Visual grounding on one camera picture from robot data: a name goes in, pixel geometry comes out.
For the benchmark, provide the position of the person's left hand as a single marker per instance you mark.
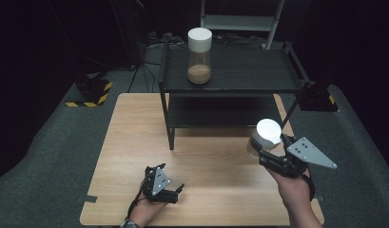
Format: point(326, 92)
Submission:
point(147, 210)

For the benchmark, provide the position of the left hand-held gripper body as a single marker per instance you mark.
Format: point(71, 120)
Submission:
point(157, 185)

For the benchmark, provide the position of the black striped stand base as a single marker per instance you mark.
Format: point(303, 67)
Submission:
point(315, 98)
point(92, 90)

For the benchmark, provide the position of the person's right hand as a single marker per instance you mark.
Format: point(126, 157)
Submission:
point(292, 188)

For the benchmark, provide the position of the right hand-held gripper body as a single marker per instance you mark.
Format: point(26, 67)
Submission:
point(304, 155)

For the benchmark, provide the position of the clear jar with spout lid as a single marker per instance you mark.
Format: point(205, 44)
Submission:
point(267, 133)

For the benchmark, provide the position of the grey metal frame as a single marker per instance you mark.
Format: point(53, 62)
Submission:
point(238, 22)

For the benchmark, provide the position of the wristwatch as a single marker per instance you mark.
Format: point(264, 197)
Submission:
point(128, 223)

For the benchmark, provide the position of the black two-tier shelf rack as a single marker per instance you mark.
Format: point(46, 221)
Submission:
point(233, 69)

